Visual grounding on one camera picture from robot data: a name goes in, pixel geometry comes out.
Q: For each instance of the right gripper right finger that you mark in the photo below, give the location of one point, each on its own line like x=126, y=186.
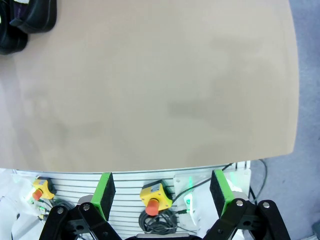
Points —
x=225, y=197

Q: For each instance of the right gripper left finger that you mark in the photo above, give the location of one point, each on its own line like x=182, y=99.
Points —
x=100, y=200

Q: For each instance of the black leather loafer shoe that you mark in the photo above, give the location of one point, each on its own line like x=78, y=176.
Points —
x=12, y=42
x=37, y=22

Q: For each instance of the yellow emergency stop button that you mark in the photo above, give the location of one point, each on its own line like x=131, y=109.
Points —
x=42, y=185
x=155, y=192

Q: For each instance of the slotted aluminium base plate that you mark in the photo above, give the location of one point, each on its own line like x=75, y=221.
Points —
x=125, y=180

